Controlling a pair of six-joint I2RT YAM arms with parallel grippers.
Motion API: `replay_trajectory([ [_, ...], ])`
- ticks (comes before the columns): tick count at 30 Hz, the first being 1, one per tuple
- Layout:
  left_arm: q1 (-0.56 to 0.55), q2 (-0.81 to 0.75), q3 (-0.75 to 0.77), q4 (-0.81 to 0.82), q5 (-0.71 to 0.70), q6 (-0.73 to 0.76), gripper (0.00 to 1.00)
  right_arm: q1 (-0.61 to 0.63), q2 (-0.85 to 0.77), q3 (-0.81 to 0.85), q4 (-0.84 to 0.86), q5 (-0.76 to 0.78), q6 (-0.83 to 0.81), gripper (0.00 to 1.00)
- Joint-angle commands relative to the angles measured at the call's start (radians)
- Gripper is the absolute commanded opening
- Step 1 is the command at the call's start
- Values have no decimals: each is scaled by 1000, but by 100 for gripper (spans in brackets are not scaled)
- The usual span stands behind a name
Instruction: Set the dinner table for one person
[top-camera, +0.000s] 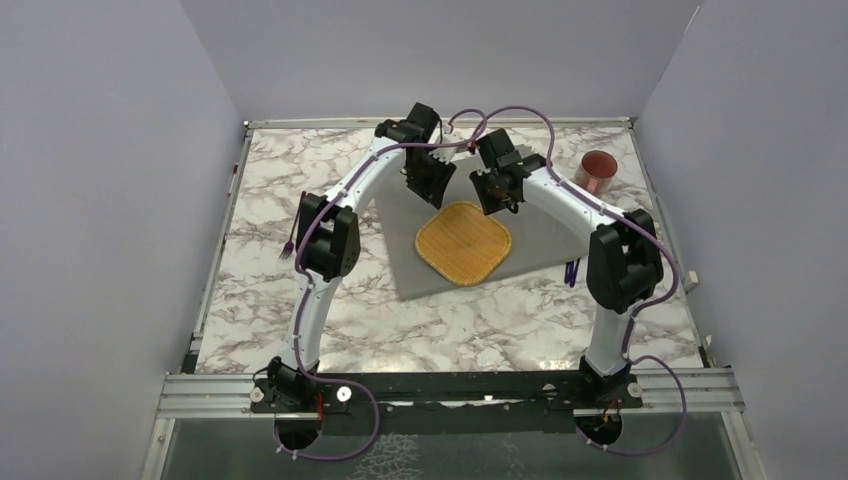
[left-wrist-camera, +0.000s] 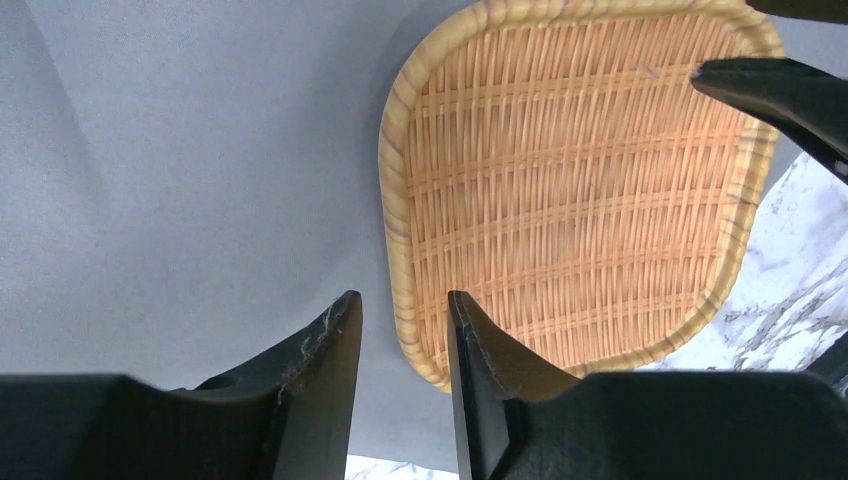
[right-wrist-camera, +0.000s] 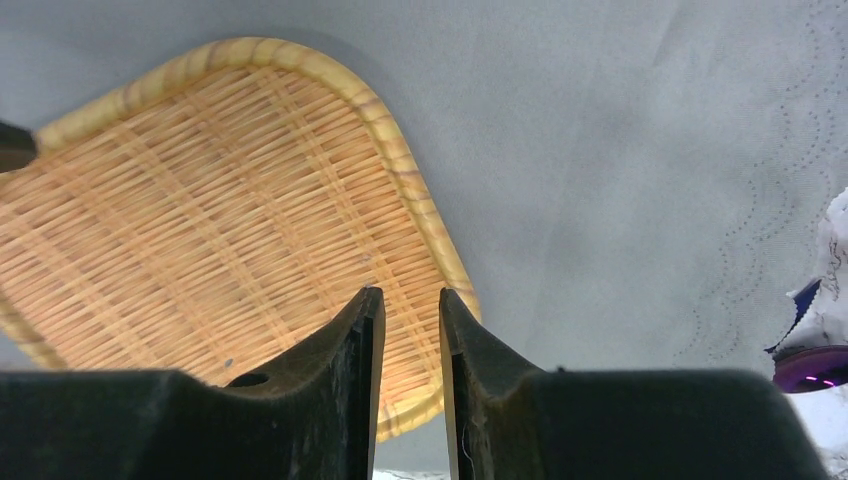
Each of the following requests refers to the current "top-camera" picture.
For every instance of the aluminium table frame rail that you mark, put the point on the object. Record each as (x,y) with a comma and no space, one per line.
(194,397)

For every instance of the purple iridescent knife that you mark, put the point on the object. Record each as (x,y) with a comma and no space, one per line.
(569,275)

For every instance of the woven yellow wicker tray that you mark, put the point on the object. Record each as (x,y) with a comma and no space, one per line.
(462,244)

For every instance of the purple iridescent spoon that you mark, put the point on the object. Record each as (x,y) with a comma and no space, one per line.
(578,261)

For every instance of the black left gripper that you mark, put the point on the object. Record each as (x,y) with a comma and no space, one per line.
(433,189)

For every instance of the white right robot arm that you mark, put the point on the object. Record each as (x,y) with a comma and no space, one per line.
(624,263)

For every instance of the pink patterned cup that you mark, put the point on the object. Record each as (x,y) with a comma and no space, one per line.
(595,172)

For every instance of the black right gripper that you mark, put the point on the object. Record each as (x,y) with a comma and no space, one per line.
(477,177)

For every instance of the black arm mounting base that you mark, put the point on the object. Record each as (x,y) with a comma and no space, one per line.
(357,404)

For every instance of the purple iridescent fork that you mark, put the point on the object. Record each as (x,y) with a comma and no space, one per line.
(291,228)

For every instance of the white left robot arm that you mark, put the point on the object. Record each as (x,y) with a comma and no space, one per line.
(326,243)

